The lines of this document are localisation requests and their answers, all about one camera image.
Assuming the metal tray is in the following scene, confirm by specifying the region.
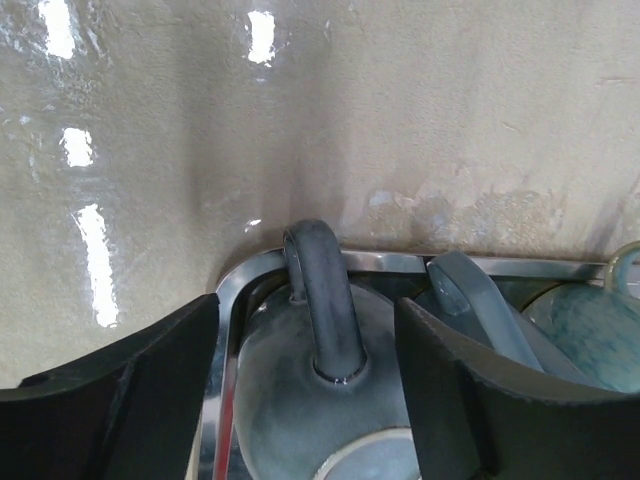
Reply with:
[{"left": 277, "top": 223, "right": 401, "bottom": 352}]
[{"left": 192, "top": 249, "right": 606, "bottom": 479}]

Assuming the blue-grey square mug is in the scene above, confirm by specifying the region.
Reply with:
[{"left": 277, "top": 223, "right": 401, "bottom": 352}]
[{"left": 416, "top": 251, "right": 600, "bottom": 388}]

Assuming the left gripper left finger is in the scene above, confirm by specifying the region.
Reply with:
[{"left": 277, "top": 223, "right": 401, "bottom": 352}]
[{"left": 1, "top": 294, "right": 219, "bottom": 479}]

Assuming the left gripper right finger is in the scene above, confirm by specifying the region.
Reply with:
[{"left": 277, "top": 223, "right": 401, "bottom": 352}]
[{"left": 394, "top": 298, "right": 639, "bottom": 479}]

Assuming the grey round mug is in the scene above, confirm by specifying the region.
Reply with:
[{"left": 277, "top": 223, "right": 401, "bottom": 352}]
[{"left": 234, "top": 219, "right": 420, "bottom": 479}]

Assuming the teal round mug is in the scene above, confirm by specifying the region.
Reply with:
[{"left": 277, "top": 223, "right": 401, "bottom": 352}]
[{"left": 524, "top": 241, "right": 639, "bottom": 393}]

